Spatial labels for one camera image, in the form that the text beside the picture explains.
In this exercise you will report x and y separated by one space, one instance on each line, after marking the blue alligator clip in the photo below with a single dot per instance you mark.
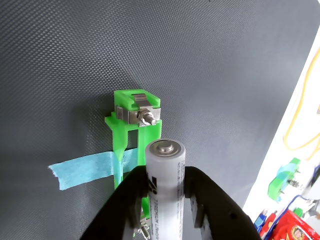
260 221

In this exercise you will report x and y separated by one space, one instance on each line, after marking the short blue masking tape piece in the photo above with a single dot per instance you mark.
286 170

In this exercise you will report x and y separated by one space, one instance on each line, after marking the green battery holder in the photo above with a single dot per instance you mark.
120 98

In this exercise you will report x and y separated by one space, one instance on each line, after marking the white AA battery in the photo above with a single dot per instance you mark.
165 180

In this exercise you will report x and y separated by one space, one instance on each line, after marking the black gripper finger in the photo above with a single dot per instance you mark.
220 217
117 212

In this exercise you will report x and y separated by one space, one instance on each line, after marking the long blue masking tape strip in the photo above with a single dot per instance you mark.
82 168

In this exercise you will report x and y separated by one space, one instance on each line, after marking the red alligator clip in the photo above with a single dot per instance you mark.
268 223

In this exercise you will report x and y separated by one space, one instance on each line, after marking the dark gray textured mat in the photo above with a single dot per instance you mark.
212 87

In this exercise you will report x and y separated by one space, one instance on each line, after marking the red snack bag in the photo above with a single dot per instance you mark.
295 230

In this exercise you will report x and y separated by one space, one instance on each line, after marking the small green printed block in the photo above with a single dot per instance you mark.
275 190

